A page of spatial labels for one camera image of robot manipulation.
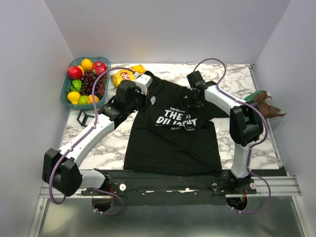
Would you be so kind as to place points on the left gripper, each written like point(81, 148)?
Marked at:
point(144, 98)

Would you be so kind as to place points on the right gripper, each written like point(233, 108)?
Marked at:
point(190, 103)

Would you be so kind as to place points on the black printed t-shirt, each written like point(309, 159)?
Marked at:
point(171, 138)

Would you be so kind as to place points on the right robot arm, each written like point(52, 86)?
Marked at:
point(245, 125)

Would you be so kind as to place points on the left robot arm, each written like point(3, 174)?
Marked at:
point(61, 167)

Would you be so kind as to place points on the black brooch stand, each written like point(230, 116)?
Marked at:
point(84, 118)

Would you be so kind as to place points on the yellow chips bag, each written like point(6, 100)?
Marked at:
point(124, 74)

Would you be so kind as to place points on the orange fruit bottom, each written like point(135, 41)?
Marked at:
point(92, 98)

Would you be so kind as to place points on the orange fruit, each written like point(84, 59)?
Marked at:
point(92, 98)
point(87, 64)

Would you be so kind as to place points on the red dragon fruit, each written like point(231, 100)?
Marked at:
point(99, 67)

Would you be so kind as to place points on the purple grapes bunch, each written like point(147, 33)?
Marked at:
point(88, 79)

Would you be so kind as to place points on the green lime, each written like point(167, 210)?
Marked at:
point(82, 100)

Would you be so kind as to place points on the orange fruit top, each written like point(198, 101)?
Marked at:
point(87, 64)

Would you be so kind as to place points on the green watermelon toy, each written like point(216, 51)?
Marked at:
point(76, 85)

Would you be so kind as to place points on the red apple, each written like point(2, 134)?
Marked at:
point(74, 72)

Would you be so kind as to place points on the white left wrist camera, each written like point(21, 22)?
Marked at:
point(143, 82)

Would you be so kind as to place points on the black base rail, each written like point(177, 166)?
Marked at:
point(143, 188)

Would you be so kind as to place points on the aluminium frame rail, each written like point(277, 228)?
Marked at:
point(280, 186)

